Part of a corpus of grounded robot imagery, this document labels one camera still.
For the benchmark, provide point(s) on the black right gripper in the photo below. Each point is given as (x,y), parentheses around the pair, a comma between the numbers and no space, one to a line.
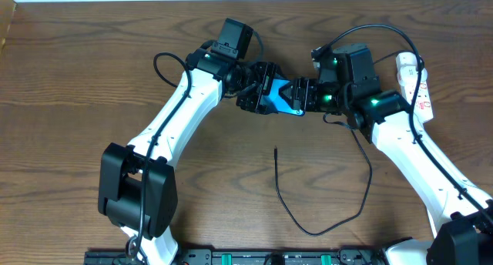
(304,94)

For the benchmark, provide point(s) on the smartphone with blue screen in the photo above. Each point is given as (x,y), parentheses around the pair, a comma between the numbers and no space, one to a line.
(277,102)

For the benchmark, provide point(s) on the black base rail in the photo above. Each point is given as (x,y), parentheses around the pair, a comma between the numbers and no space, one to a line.
(204,256)

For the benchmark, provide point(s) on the white USB charger plug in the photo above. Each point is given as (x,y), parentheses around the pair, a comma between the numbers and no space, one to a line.
(407,68)

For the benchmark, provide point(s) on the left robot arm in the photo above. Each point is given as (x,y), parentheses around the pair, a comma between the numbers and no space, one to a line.
(137,184)

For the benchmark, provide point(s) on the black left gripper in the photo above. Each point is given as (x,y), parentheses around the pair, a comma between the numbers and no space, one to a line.
(260,88)

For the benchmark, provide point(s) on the white power strip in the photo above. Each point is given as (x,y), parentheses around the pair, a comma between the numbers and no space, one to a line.
(423,108)

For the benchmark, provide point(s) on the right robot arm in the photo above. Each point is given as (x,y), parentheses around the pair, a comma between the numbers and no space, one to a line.
(460,213)

